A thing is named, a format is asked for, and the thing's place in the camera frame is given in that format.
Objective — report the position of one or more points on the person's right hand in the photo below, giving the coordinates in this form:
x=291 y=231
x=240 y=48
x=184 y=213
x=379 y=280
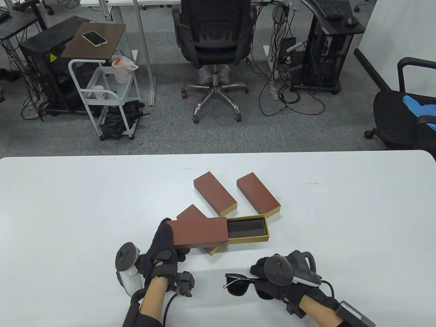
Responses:
x=293 y=291

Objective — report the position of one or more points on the person's left hand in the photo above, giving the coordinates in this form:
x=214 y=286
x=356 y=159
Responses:
x=163 y=252

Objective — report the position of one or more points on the brown storage box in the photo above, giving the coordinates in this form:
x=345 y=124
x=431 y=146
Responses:
x=201 y=233
x=190 y=213
x=257 y=192
x=213 y=192

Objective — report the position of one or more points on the black sunglasses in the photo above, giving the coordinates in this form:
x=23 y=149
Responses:
x=236 y=287

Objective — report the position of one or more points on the person's right forearm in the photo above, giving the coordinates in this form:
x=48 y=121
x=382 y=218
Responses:
x=320 y=310

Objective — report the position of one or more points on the person's left forearm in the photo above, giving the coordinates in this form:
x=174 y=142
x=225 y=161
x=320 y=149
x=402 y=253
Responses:
x=153 y=298

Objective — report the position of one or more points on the grey VR controller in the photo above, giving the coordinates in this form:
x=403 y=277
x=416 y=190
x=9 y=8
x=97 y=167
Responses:
x=277 y=270
x=126 y=259

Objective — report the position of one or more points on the black wrist battery pack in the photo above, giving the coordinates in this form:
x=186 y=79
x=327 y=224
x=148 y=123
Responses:
x=131 y=313
x=356 y=315

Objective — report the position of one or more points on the black bag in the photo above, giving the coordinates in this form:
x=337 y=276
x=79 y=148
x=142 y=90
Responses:
x=114 y=124

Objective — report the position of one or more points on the white paper cup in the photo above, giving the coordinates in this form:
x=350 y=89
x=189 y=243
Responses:
x=98 y=92

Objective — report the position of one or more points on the white plastic bag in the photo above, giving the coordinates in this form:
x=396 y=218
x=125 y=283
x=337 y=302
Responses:
x=121 y=73

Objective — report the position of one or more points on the white rolling cart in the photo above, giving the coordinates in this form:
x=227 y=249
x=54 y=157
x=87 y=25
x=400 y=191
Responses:
x=102 y=78

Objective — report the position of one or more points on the black fabric office chair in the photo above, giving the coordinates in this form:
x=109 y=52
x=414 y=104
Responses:
x=391 y=115

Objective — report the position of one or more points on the black mesh office chair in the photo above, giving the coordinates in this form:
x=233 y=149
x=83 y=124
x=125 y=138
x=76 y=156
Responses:
x=214 y=37

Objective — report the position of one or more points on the blue cloth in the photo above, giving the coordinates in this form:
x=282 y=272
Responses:
x=419 y=109

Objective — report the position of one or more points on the white desk foot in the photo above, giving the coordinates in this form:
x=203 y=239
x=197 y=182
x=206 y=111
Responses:
x=268 y=54

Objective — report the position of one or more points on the white smartphone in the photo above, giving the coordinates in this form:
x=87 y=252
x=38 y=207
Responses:
x=94 y=38

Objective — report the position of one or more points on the black computer stand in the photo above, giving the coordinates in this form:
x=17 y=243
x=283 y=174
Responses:
x=323 y=61

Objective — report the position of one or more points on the black computer case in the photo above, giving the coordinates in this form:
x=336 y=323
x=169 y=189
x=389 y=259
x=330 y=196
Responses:
x=41 y=51

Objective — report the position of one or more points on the black floor box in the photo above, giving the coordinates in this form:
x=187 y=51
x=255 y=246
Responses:
x=287 y=46

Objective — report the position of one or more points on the black desk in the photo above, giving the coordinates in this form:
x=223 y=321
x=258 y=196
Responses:
x=20 y=22

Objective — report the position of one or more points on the black computer mouse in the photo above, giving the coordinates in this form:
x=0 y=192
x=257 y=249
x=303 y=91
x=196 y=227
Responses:
x=352 y=21

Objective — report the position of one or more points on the black keyboard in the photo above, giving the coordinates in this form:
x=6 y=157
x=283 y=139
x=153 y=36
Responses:
x=328 y=9

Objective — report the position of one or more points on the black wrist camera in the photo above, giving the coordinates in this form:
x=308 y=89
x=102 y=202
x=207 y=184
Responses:
x=294 y=308
x=185 y=284

